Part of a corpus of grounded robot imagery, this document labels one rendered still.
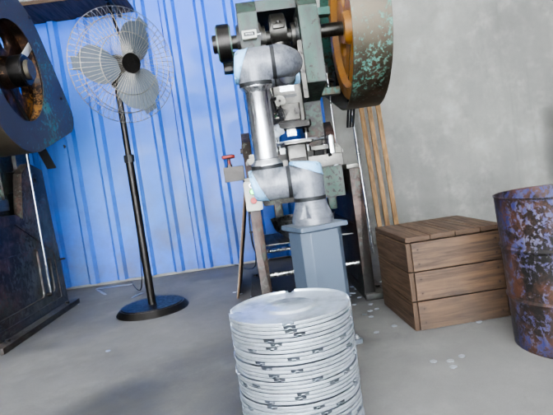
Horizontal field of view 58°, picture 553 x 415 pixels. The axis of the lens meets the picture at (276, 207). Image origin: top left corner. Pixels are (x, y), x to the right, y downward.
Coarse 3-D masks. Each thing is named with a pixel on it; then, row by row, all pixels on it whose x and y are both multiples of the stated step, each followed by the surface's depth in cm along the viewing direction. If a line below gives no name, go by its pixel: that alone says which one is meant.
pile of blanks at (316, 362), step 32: (320, 320) 108; (352, 320) 121; (256, 352) 110; (288, 352) 107; (320, 352) 108; (352, 352) 115; (256, 384) 110; (288, 384) 107; (320, 384) 108; (352, 384) 114
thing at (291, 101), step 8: (272, 88) 249; (280, 88) 249; (288, 88) 250; (296, 88) 250; (280, 96) 249; (288, 96) 250; (296, 96) 250; (280, 104) 249; (288, 104) 247; (296, 104) 247; (288, 112) 247; (296, 112) 246; (304, 112) 251; (288, 120) 250; (296, 120) 251
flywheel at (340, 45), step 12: (336, 0) 276; (348, 0) 250; (336, 12) 281; (348, 12) 251; (348, 24) 250; (336, 36) 286; (348, 36) 253; (336, 48) 287; (348, 48) 265; (336, 60) 286; (348, 60) 269; (336, 72) 290; (348, 72) 274; (348, 84) 271; (348, 96) 266
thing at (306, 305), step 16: (304, 288) 134; (320, 288) 132; (240, 304) 128; (256, 304) 127; (272, 304) 123; (288, 304) 121; (304, 304) 119; (320, 304) 119; (336, 304) 117; (240, 320) 115; (256, 320) 113; (272, 320) 111; (288, 320) 110; (304, 320) 106
